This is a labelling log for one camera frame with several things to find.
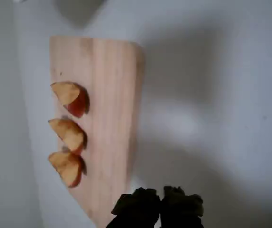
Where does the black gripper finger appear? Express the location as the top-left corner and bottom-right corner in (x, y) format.
(106, 187), (162, 228)
(161, 185), (204, 228)

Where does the apple slice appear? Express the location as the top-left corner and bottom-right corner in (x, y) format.
(50, 82), (90, 119)
(48, 118), (88, 155)
(48, 151), (87, 188)

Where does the wooden cutting board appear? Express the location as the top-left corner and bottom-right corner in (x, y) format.
(49, 35), (146, 228)

